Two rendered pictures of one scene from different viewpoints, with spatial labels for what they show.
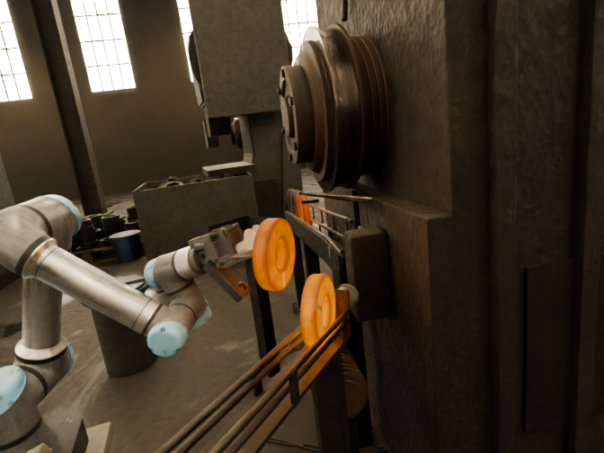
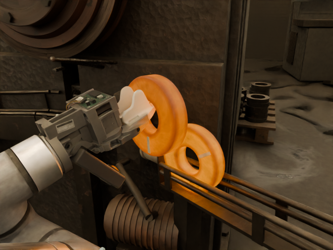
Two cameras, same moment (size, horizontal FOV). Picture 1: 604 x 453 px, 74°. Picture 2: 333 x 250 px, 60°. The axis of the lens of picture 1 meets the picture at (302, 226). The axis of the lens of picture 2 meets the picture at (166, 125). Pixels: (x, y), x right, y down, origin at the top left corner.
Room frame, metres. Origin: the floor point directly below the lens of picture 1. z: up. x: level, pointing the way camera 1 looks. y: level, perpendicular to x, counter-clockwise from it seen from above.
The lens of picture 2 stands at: (0.58, 0.53, 1.01)
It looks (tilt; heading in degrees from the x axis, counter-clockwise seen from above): 22 degrees down; 295
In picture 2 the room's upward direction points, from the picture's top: straight up
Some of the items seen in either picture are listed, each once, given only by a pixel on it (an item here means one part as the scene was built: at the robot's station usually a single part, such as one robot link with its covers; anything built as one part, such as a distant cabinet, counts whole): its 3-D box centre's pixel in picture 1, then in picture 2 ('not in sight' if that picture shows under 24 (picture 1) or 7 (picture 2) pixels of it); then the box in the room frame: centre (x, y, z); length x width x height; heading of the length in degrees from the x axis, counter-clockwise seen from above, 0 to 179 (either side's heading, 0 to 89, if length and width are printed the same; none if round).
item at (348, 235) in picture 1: (368, 273); (134, 128); (1.01, -0.16, 0.68); 0.11 x 0.08 x 0.24; 98
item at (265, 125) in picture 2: not in sight; (210, 98); (1.33, -2.09, 0.22); 1.20 x 0.81 x 0.44; 6
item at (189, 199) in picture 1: (200, 213); not in sight; (3.86, 0.96, 0.39); 1.03 x 0.83 x 0.79; 102
